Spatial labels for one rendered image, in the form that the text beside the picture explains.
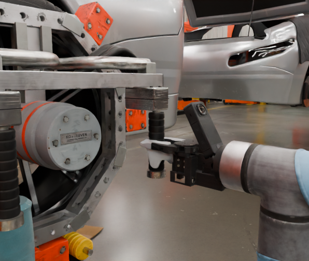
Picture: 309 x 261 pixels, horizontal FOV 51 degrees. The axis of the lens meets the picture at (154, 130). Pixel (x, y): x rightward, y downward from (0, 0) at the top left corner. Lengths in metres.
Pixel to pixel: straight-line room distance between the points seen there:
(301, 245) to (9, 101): 0.49
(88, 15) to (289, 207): 0.63
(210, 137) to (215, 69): 2.51
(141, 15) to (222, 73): 1.83
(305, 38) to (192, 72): 1.04
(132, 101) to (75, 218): 0.35
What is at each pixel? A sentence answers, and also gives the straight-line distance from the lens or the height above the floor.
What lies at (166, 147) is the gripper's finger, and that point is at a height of 0.83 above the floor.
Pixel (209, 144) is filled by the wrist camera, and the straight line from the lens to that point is 0.63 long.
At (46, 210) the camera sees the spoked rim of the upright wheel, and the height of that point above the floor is 0.62.
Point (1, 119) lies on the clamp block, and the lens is 0.50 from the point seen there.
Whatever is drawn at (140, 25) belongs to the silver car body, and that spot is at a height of 1.18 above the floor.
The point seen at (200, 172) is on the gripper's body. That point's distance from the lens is 0.65.
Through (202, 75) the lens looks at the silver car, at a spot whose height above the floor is 1.01.
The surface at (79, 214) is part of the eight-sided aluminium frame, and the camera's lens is 0.89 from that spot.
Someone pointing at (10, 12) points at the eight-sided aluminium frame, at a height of 1.10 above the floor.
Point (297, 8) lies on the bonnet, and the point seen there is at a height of 1.73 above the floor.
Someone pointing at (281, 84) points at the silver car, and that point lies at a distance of 3.13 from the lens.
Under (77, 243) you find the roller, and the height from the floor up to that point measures 0.53.
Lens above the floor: 0.97
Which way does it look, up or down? 9 degrees down
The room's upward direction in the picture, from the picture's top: straight up
